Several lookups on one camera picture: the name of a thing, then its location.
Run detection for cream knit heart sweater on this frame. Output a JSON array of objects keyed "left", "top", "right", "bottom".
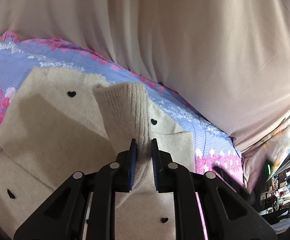
[{"left": 0, "top": 68, "right": 194, "bottom": 239}]

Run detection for floral patterned pillow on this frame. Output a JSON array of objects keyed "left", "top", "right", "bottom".
[{"left": 242, "top": 116, "right": 290, "bottom": 192}]

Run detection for cluttered shelf items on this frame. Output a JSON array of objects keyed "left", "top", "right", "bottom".
[{"left": 259, "top": 152, "right": 290, "bottom": 235}]

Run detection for beige curtain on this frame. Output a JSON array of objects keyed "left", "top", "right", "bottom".
[{"left": 0, "top": 0, "right": 290, "bottom": 152}]

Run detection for pink blue floral bedsheet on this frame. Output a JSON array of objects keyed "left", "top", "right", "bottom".
[{"left": 0, "top": 32, "right": 243, "bottom": 183}]

